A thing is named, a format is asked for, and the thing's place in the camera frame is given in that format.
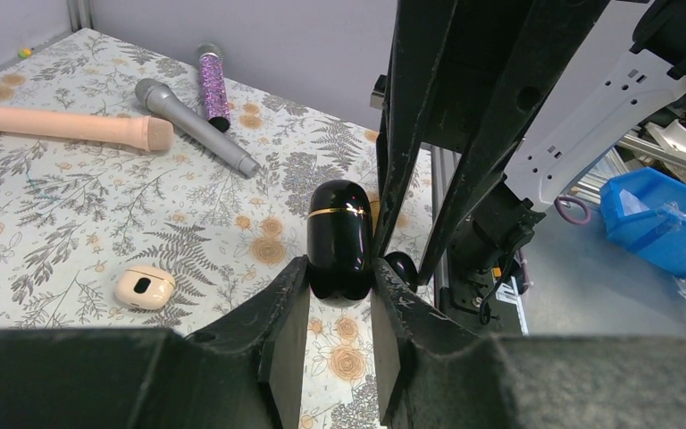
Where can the purple glitter microphone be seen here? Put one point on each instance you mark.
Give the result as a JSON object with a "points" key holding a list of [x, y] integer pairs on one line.
{"points": [[211, 70]]}

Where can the pink microphone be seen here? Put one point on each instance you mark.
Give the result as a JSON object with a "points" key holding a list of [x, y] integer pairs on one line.
{"points": [[145, 132]]}

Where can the blue plastic bin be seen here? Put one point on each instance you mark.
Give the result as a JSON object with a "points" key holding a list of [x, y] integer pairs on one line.
{"points": [[644, 212]]}

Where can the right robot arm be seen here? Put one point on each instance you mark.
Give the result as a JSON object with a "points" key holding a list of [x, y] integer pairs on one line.
{"points": [[649, 75]]}

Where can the beige earbuds charging case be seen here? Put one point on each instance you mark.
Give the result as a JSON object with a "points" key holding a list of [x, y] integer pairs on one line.
{"points": [[145, 287]]}

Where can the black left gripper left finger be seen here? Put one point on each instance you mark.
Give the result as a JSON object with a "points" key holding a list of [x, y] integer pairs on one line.
{"points": [[244, 370]]}

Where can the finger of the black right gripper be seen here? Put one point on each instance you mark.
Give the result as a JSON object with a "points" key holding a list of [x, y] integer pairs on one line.
{"points": [[499, 64], [419, 37]]}

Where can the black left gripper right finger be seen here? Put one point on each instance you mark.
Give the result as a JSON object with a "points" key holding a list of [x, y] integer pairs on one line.
{"points": [[433, 373]]}

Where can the black earbuds charging case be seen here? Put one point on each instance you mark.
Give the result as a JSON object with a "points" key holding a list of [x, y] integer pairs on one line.
{"points": [[339, 244]]}

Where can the silver microphone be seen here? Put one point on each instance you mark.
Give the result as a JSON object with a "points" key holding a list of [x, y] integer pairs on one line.
{"points": [[159, 99]]}

